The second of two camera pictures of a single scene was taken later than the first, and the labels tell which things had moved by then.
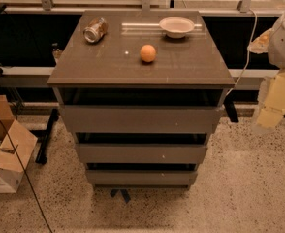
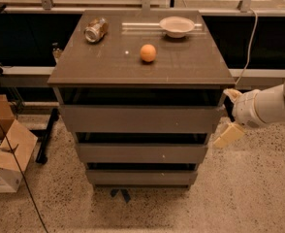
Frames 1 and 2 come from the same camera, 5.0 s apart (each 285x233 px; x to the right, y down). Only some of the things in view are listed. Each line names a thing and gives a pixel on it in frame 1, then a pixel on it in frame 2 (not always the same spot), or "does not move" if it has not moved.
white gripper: [284, 48] to [245, 109]
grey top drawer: [142, 118] does not move
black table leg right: [230, 106] does not move
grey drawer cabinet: [141, 91] does not move
